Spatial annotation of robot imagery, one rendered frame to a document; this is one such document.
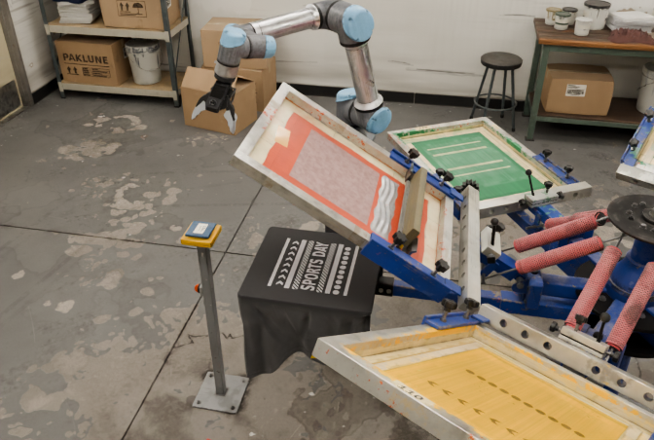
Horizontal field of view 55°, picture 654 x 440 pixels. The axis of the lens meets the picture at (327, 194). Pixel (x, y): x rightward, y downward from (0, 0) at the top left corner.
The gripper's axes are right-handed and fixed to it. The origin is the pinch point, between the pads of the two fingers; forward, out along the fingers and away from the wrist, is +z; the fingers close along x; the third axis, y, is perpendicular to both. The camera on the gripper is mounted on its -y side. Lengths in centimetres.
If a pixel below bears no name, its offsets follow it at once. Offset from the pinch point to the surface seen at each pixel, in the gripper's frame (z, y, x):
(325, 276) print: 40, -6, -55
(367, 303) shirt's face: 35, -17, -71
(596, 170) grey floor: 84, 276, -234
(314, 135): -3.4, 13.9, -33.5
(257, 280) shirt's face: 47, -13, -32
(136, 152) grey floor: 191, 236, 115
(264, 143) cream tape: -7.0, -9.2, -20.1
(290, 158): -4.4, -7.9, -29.6
